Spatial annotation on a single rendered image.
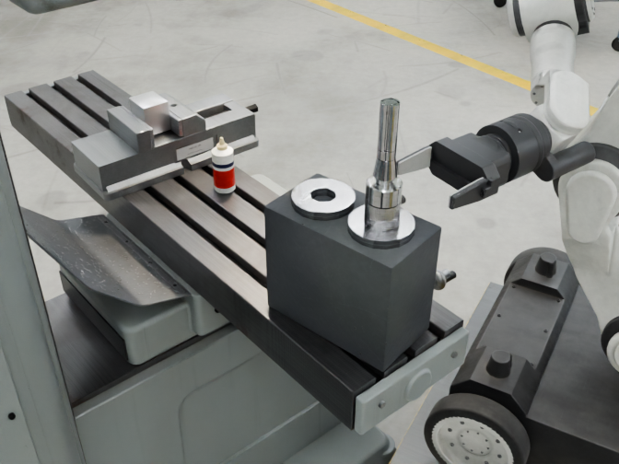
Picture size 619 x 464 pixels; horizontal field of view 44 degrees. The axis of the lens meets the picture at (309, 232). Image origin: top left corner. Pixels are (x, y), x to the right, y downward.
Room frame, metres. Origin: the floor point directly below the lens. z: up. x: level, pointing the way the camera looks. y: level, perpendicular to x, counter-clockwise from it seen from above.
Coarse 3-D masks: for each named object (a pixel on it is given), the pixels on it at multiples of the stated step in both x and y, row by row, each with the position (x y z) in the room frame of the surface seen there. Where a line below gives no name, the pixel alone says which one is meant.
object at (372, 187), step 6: (372, 180) 0.84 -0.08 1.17; (396, 180) 0.84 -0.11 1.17; (366, 186) 0.83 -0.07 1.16; (372, 186) 0.82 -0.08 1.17; (378, 186) 0.82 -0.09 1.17; (384, 186) 0.82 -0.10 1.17; (390, 186) 0.82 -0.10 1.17; (396, 186) 0.82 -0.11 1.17; (402, 186) 0.83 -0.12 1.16; (372, 192) 0.82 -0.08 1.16; (378, 192) 0.81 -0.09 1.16; (384, 192) 0.81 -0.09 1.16; (390, 192) 0.81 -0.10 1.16; (396, 192) 0.82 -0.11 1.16
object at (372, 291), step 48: (288, 192) 0.92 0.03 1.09; (336, 192) 0.90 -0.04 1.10; (288, 240) 0.86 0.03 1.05; (336, 240) 0.81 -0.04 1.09; (384, 240) 0.79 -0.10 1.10; (432, 240) 0.82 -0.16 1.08; (288, 288) 0.86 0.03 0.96; (336, 288) 0.80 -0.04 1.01; (384, 288) 0.76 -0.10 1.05; (432, 288) 0.84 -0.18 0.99; (336, 336) 0.80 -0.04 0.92; (384, 336) 0.75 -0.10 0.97
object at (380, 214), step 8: (368, 192) 0.82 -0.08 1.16; (368, 200) 0.82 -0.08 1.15; (376, 200) 0.81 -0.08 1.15; (384, 200) 0.81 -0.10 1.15; (392, 200) 0.81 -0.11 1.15; (400, 200) 0.82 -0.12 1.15; (368, 208) 0.82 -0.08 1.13; (376, 208) 0.81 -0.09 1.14; (384, 208) 0.81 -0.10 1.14; (392, 208) 0.81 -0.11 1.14; (400, 208) 0.83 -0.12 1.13; (368, 216) 0.82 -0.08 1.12; (376, 216) 0.81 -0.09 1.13; (384, 216) 0.81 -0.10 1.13; (392, 216) 0.81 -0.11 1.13; (368, 224) 0.82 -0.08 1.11; (376, 224) 0.81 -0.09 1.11; (384, 224) 0.81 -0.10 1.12; (392, 224) 0.82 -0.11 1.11
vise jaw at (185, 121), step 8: (160, 96) 1.40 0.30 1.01; (168, 96) 1.40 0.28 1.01; (176, 104) 1.36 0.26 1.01; (176, 112) 1.32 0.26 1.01; (184, 112) 1.33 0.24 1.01; (192, 112) 1.33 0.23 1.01; (176, 120) 1.30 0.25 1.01; (184, 120) 1.30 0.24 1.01; (192, 120) 1.31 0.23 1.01; (200, 120) 1.32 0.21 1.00; (176, 128) 1.30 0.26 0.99; (184, 128) 1.30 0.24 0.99; (192, 128) 1.31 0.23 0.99; (200, 128) 1.32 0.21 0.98; (184, 136) 1.30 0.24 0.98
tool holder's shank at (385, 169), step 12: (384, 108) 0.82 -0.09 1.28; (396, 108) 0.82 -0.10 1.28; (384, 120) 0.82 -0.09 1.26; (396, 120) 0.83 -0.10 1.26; (384, 132) 0.82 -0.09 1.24; (396, 132) 0.83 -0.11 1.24; (384, 144) 0.83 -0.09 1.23; (396, 144) 0.83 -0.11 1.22; (384, 156) 0.82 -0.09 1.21; (384, 168) 0.82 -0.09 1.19; (396, 168) 0.83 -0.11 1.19; (384, 180) 0.82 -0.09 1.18
